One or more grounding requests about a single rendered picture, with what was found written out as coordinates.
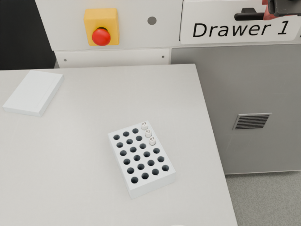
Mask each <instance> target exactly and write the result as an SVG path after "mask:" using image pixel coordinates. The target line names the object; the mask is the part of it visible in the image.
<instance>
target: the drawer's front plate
mask: <svg viewBox="0 0 301 226"><path fill-rule="evenodd" d="M266 6H267V5H262V0H184V1H183V10H182V19H181V32H180V41H181V44H201V43H242V42H269V41H292V40H294V39H295V37H296V35H297V33H298V31H299V29H300V27H301V16H299V17H298V16H297V15H293V16H283V17H278V18H275V19H272V20H266V21H264V20H253V21H236V20H235V18H234V15H235V14H236V13H241V11H242V8H254V9H255V11H256V12H257V13H264V12H265V10H266ZM283 21H288V23H287V26H286V28H285V30H284V33H286V34H284V35H278V33H282V30H283V28H284V25H285V23H282V22H283ZM195 23H202V24H205V25H206V27H207V30H206V33H205V35H203V36H201V37H193V34H194V25H195ZM270 24H271V26H268V27H266V28H265V31H264V33H263V35H261V34H262V31H263V28H264V26H265V25H270ZM253 25H259V26H260V30H255V31H251V34H256V33H258V34H257V35H250V34H249V29H250V28H251V27H252V26H253ZM211 26H212V27H215V26H218V28H214V29H213V30H212V33H211V37H209V35H210V30H211ZM221 26H227V27H228V34H227V36H221V37H220V36H218V32H219V31H220V30H226V29H227V28H226V27H222V28H220V27H221ZM233 26H235V32H236V30H237V29H238V27H239V26H241V32H242V31H243V30H244V28H245V26H247V28H246V30H245V31H244V33H243V35H242V36H240V29H239V30H238V32H237V34H236V35H235V36H233ZM204 30H205V28H204V26H203V25H197V27H196V34H195V35H202V34H203V33H204Z"/></svg>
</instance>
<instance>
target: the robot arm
mask: <svg viewBox="0 0 301 226"><path fill-rule="evenodd" d="M262 5H267V6H266V10H265V13H264V17H263V20H264V21H266V20H272V19H275V18H278V17H283V16H293V15H297V16H298V17H299V16H301V0H262Z"/></svg>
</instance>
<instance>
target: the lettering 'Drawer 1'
mask: <svg viewBox="0 0 301 226"><path fill-rule="evenodd" d="M282 23H285V25H284V28H283V30H282V33H278V35H284V34H286V33H284V30H285V28H286V26H287V23H288V21H283V22H282ZM197 25H203V26H204V28H205V30H204V33H203V34H202V35H195V34H196V27H197ZM255 26H257V27H258V29H252V28H253V27H255ZM268 26H271V24H270V25H265V26H264V28H263V31H262V34H261V35H263V33H264V31H265V28H266V27H268ZM222 27H226V28H227V29H226V30H220V31H219V32H218V36H220V37H221V36H227V34H228V27H227V26H221V27H220V28H222ZM214 28H218V26H215V27H212V26H211V30H210V35H209V37H211V33H212V30H213V29H214ZM246 28H247V26H245V28H244V30H243V31H242V32H241V26H239V27H238V29H237V30H236V32H235V26H233V36H235V35H236V34H237V32H238V30H239V29H240V36H242V35H243V33H244V31H245V30H246ZM206 30H207V27H206V25H205V24H202V23H195V25H194V32H193V37H201V36H203V35H205V33H206ZM255 30H260V26H259V25H253V26H252V27H251V28H250V29H249V34H250V35H257V34H258V33H256V34H251V31H255ZM222 31H226V33H225V34H224V35H220V32H222Z"/></svg>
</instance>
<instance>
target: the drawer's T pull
mask: <svg viewBox="0 0 301 226"><path fill-rule="evenodd" d="M263 17H264V13H257V12H256V11H255V9H254V8H242V11H241V13H236V14H235V15H234V18H235V20H236V21H253V20H263Z"/></svg>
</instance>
